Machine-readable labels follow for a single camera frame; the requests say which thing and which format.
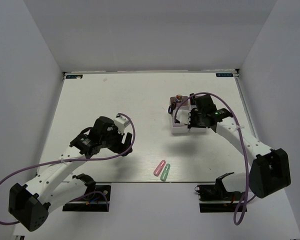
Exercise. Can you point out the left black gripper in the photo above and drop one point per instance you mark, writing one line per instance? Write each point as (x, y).
(121, 147)

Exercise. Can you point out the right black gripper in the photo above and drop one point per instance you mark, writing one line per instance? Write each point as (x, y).
(192, 125)

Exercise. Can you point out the pink tube of pencils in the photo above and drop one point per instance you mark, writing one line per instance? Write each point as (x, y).
(178, 98)

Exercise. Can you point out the black handled scissors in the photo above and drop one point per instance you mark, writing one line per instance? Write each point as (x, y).
(172, 107)

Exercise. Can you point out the pink correction tape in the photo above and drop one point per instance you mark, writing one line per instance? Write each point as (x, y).
(159, 168)

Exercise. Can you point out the green correction tape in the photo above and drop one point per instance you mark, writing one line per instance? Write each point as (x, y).
(165, 172)

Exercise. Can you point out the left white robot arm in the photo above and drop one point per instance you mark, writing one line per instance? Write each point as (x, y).
(32, 202)

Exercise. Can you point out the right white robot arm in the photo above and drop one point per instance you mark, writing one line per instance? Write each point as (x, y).
(269, 169)

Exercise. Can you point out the right white divided container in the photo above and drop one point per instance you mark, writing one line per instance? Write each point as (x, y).
(198, 130)

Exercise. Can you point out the white divided container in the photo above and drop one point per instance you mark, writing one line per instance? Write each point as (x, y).
(198, 130)
(179, 128)

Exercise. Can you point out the left white divided container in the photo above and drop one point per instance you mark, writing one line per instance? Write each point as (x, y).
(179, 128)

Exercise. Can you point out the right blue table label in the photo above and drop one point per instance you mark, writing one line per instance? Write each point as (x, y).
(224, 75)

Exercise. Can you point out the blue table label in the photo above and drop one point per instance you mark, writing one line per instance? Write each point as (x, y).
(74, 76)
(224, 75)

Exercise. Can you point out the left blue table label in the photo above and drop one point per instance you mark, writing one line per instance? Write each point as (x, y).
(74, 76)

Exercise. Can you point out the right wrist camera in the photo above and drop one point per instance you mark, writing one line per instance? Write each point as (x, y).
(182, 117)

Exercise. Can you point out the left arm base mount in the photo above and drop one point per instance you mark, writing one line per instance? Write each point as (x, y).
(93, 203)

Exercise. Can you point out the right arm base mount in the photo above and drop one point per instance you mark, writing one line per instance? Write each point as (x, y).
(213, 199)

